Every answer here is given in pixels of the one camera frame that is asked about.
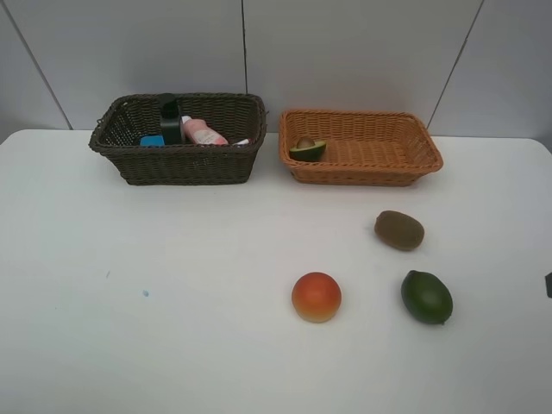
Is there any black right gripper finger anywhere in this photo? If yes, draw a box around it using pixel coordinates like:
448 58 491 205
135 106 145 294
544 273 552 298

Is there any green lime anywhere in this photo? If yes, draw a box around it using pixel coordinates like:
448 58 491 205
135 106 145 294
400 270 454 325

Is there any brown kiwi fruit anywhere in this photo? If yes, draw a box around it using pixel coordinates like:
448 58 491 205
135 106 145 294
373 210 425 251

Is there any orange red peach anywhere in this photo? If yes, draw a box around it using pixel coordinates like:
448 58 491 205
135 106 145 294
292 272 342 323

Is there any halved avocado with pit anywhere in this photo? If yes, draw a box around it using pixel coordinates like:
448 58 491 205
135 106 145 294
289 137 326 162

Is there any white marker pink cap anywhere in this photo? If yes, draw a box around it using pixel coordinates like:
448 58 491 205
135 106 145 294
233 139 250 146

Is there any pink lotion bottle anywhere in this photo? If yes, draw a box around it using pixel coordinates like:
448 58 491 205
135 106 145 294
181 116 229 146

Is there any black whiteboard eraser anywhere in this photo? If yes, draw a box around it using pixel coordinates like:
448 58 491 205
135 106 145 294
140 135 165 147

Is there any orange wicker basket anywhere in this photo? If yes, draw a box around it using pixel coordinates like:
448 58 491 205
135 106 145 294
279 110 443 186

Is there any dark brown wicker basket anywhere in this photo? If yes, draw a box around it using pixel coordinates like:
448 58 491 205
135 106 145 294
89 92 267 185

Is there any black bottle in basket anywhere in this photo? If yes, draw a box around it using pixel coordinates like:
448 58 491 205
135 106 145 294
158 93 185 146

